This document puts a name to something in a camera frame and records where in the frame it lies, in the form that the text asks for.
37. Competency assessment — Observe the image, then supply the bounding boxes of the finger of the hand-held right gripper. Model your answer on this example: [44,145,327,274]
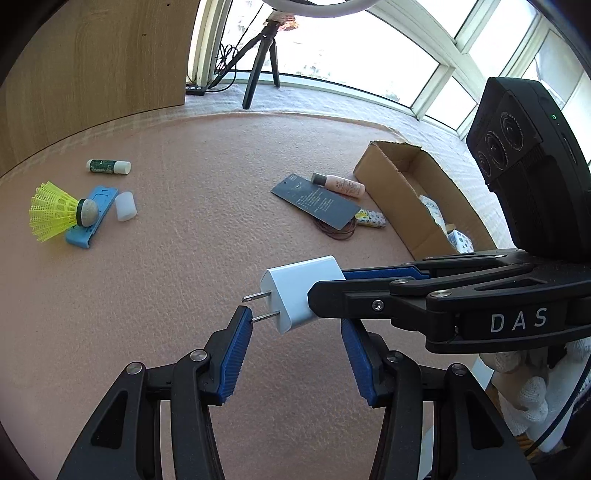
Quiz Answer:
[308,265,539,330]
[344,249,532,280]

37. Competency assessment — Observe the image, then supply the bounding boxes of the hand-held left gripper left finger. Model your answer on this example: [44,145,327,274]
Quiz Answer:
[56,305,254,480]

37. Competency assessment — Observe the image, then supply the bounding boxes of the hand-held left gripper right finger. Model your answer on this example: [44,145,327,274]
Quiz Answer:
[341,318,536,480]

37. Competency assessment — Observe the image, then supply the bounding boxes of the white wall charger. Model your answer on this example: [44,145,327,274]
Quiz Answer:
[242,255,346,334]

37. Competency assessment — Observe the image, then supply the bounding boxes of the patterned white tube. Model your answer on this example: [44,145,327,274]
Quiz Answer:
[356,209,387,230]

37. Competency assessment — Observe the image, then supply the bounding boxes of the brown hair tie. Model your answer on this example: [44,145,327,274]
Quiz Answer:
[311,217,357,241]

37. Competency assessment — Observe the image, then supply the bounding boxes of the cardboard box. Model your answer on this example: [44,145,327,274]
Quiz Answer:
[353,140,497,260]

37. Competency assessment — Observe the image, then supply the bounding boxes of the patterned tissue pack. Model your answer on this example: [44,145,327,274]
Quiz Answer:
[418,195,475,256]

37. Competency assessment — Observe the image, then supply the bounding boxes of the small pink bottle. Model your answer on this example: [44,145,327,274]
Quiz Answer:
[311,172,365,199]

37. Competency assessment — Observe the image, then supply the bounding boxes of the black card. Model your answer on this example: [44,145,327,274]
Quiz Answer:
[271,174,362,230]

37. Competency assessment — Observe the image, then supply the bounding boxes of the translucent white cap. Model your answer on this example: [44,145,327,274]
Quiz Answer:
[115,190,139,222]

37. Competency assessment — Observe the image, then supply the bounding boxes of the yellow shuttlecock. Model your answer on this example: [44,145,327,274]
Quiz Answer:
[28,182,100,243]

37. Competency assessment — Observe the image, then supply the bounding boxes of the person's right hand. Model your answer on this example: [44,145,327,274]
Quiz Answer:
[480,337,591,455]

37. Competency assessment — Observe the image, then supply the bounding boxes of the checked cloth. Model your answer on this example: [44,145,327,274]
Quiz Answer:
[182,80,513,241]

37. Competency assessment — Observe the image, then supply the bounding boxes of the blue plastic clip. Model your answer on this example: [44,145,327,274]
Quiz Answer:
[65,185,119,250]

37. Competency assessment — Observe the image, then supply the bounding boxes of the green lip balm stick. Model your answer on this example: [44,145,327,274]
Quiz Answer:
[86,158,132,175]

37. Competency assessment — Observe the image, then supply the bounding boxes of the black tripod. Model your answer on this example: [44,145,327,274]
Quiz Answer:
[210,21,282,110]

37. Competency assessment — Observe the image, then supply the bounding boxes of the pink patterned wrapper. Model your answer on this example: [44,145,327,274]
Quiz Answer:
[268,11,298,31]

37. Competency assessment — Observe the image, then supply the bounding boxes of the large wooden board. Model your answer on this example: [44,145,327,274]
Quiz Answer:
[0,0,204,172]

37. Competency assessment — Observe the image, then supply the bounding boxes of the black ring light cable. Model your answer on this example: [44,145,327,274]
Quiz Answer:
[215,41,242,89]

